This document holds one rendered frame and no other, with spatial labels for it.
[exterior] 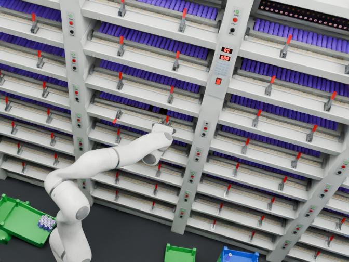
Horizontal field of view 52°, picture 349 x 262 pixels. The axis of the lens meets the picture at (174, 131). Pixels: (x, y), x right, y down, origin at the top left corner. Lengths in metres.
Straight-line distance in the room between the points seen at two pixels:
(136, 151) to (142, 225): 1.22
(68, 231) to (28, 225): 1.11
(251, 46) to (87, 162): 0.81
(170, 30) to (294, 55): 0.52
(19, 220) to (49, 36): 1.34
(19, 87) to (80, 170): 0.94
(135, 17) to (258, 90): 0.63
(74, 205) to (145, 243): 1.28
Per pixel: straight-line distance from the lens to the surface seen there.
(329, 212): 2.35
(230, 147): 1.91
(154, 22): 1.58
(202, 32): 1.55
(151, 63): 1.68
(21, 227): 2.66
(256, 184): 2.07
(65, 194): 1.41
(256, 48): 1.54
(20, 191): 2.90
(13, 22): 1.96
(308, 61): 1.58
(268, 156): 1.94
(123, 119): 1.95
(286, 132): 1.81
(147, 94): 1.80
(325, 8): 1.45
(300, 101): 1.69
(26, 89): 2.17
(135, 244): 2.59
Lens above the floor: 2.30
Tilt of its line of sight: 45 degrees down
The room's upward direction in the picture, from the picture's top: 11 degrees clockwise
